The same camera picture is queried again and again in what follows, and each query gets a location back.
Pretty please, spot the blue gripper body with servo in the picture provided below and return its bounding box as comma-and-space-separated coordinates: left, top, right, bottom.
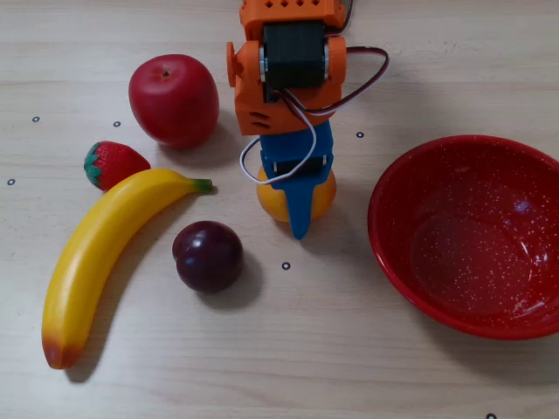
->
259, 121, 335, 175

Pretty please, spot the blue slim moving gripper finger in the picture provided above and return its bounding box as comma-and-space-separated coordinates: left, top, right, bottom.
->
264, 158, 337, 241

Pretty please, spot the orange yellow toy peach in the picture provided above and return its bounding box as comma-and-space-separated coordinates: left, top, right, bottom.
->
256, 165, 338, 224

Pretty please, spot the red speckled enamel bowl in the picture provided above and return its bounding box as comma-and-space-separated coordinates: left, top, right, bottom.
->
367, 134, 559, 341

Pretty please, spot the dark purple toy plum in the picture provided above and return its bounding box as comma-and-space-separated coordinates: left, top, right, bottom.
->
171, 220, 245, 294

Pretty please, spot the red toy apple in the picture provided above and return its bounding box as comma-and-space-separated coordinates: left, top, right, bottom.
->
128, 53, 221, 151

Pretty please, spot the red toy strawberry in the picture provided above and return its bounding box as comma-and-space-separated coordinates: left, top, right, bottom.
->
83, 140, 152, 192

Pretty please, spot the yellow toy banana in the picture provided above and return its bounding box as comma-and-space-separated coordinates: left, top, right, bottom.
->
41, 168, 215, 371

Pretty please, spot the white red black servo cable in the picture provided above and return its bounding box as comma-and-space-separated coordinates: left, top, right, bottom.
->
279, 45, 390, 119
238, 93, 318, 185

